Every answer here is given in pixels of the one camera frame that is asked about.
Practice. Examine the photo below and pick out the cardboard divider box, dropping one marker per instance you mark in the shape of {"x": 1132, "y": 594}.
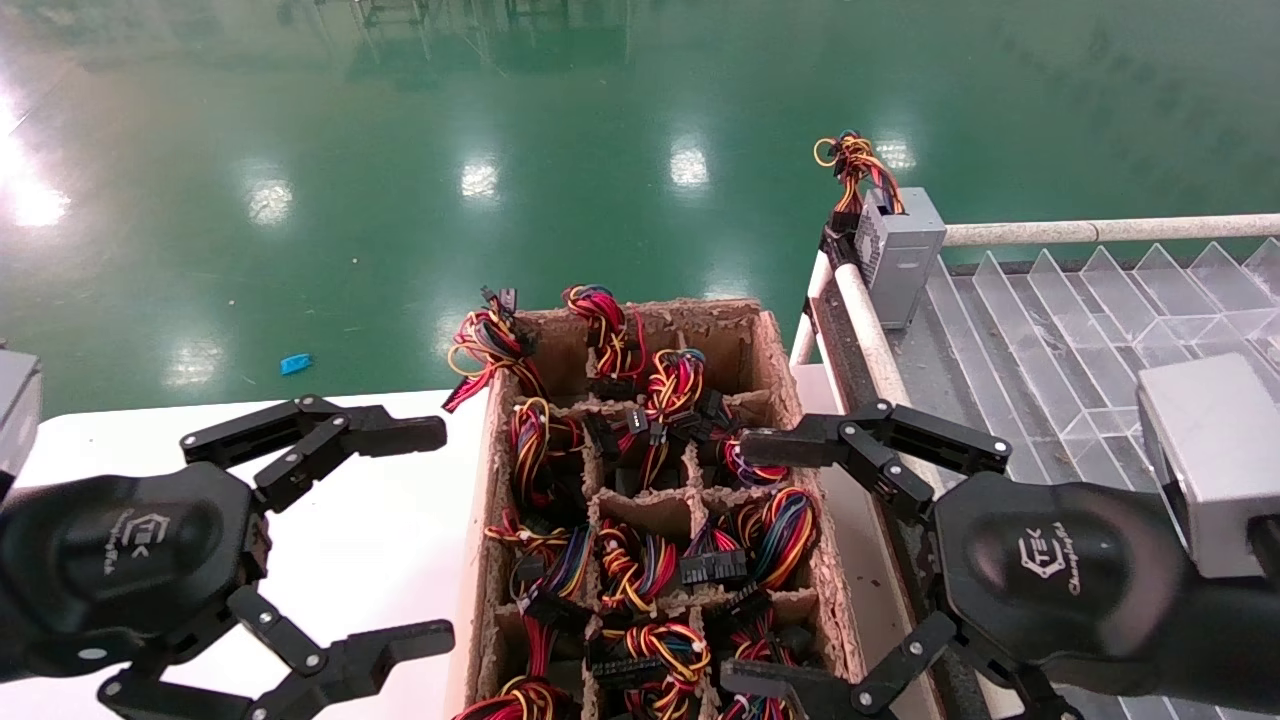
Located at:
{"x": 780, "y": 350}

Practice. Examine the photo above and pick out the black pipe joint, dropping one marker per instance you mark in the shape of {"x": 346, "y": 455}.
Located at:
{"x": 838, "y": 245}

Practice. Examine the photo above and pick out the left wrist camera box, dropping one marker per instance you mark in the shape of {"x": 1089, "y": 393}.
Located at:
{"x": 20, "y": 410}

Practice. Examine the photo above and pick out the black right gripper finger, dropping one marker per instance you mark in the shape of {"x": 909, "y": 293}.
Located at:
{"x": 800, "y": 692}
{"x": 900, "y": 440}

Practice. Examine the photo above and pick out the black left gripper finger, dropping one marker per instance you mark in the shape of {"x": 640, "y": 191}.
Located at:
{"x": 370, "y": 660}
{"x": 320, "y": 435}

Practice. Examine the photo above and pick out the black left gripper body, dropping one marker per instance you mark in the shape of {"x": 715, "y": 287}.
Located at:
{"x": 120, "y": 570}

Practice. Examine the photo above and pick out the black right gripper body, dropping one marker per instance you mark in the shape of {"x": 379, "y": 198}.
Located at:
{"x": 1060, "y": 580}

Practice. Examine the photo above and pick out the rack bed with clear dividers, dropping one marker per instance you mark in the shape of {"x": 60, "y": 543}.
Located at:
{"x": 1050, "y": 380}

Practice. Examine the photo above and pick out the short white frame pipe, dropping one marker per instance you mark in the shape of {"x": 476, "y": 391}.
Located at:
{"x": 810, "y": 320}

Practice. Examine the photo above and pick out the blue scrap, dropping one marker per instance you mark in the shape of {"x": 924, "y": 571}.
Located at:
{"x": 298, "y": 363}

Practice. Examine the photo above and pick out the long white frame pipe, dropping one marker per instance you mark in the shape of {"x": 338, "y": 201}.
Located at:
{"x": 1150, "y": 230}
{"x": 870, "y": 340}

